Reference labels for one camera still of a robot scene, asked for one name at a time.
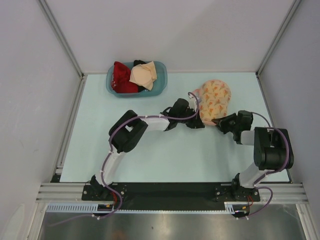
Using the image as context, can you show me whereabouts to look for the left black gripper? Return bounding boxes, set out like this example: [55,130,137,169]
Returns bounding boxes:
[176,107,204,129]

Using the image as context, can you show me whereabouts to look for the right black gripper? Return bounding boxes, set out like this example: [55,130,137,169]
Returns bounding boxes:
[212,112,240,134]

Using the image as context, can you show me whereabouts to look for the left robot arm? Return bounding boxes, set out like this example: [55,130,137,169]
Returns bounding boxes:
[90,95,205,200]

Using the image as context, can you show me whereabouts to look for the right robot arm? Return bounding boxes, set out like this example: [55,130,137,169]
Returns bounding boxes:
[212,110,294,201]

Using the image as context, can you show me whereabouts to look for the beige bra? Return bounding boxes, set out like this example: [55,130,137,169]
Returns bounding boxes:
[129,61,158,91]

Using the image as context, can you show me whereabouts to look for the teal plastic basket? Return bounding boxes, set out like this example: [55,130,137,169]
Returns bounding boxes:
[105,61,168,98]

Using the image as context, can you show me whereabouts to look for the black garment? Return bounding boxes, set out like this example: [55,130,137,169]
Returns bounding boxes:
[133,60,146,67]

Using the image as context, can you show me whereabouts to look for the red garment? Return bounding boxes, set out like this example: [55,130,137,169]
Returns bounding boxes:
[111,61,138,94]

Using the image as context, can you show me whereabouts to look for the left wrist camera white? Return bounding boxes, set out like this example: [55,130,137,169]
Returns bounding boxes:
[188,92,201,110]

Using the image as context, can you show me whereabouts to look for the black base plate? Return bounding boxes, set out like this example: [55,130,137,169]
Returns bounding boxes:
[81,181,261,210]

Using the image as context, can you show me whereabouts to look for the left aluminium frame post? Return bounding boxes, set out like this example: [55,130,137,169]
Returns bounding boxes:
[36,0,85,78]

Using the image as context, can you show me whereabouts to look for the aluminium frame post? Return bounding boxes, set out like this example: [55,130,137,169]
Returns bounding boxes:
[36,0,85,78]
[255,0,302,76]

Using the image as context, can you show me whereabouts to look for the right aluminium frame post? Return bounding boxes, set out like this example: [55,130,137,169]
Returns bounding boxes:
[255,0,302,76]

